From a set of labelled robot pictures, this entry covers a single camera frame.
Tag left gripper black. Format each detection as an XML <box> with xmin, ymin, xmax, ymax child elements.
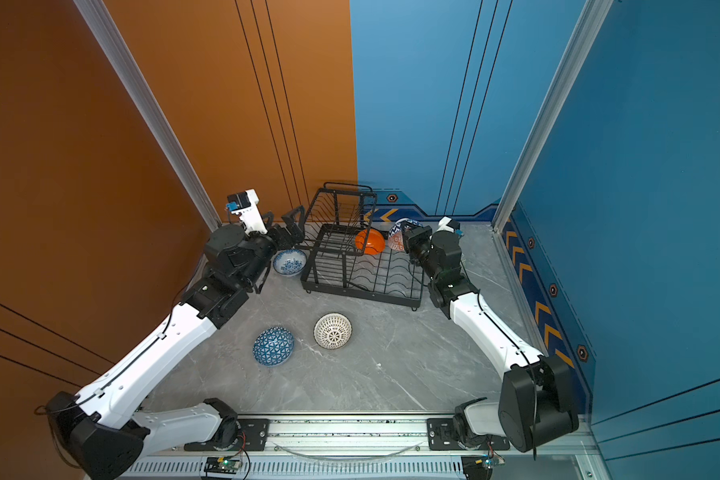
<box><xmin>237</xmin><ymin>204</ymin><xmax>303</xmax><ymax>294</ymax></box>

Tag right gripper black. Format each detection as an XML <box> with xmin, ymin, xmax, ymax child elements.
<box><xmin>401</xmin><ymin>219</ymin><xmax>443</xmax><ymax>285</ymax></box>

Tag red patterned bowl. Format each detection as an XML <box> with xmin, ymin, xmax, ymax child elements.
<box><xmin>387</xmin><ymin>218</ymin><xmax>421</xmax><ymax>252</ymax></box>

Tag orange plastic bowl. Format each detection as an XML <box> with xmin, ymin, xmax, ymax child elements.
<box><xmin>354</xmin><ymin>228</ymin><xmax>386</xmax><ymax>255</ymax></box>

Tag black wire dish rack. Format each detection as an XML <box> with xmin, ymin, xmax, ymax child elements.
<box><xmin>300</xmin><ymin>182</ymin><xmax>424</xmax><ymax>311</ymax></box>

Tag dark blue geometric bowl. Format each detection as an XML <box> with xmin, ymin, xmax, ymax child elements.
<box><xmin>252</xmin><ymin>326</ymin><xmax>295</xmax><ymax>367</ymax></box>

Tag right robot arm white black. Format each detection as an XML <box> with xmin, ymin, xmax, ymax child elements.
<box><xmin>401</xmin><ymin>217</ymin><xmax>580</xmax><ymax>452</ymax></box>

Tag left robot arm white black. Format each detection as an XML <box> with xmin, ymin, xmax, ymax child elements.
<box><xmin>35</xmin><ymin>206</ymin><xmax>305</xmax><ymax>479</ymax></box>

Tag blue white floral bowl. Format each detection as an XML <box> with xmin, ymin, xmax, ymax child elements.
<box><xmin>273</xmin><ymin>249</ymin><xmax>307</xmax><ymax>277</ymax></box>

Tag white red lattice bowl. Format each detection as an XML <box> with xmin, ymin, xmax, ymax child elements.
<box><xmin>313</xmin><ymin>313</ymin><xmax>352</xmax><ymax>350</ymax></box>

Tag right circuit board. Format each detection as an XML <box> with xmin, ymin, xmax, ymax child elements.
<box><xmin>460</xmin><ymin>454</ymin><xmax>505</xmax><ymax>480</ymax></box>

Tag left green circuit board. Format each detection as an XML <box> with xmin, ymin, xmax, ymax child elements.
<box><xmin>202</xmin><ymin>456</ymin><xmax>246</xmax><ymax>479</ymax></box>

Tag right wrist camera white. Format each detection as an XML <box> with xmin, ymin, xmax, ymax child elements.
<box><xmin>436</xmin><ymin>216</ymin><xmax>463</xmax><ymax>237</ymax></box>

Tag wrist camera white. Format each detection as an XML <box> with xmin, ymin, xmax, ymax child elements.
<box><xmin>226</xmin><ymin>189</ymin><xmax>267</xmax><ymax>234</ymax></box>
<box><xmin>436</xmin><ymin>216</ymin><xmax>463</xmax><ymax>237</ymax></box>

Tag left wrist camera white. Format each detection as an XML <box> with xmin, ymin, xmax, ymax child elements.
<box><xmin>226</xmin><ymin>189</ymin><xmax>267</xmax><ymax>234</ymax></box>

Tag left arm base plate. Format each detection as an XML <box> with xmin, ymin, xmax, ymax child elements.
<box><xmin>183</xmin><ymin>418</ymin><xmax>270</xmax><ymax>453</ymax></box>

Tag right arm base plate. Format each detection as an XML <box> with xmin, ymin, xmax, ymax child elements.
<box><xmin>426</xmin><ymin>417</ymin><xmax>511</xmax><ymax>451</ymax></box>

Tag aluminium front rail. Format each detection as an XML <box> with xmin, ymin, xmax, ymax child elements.
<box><xmin>122</xmin><ymin>413</ymin><xmax>609</xmax><ymax>479</ymax></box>

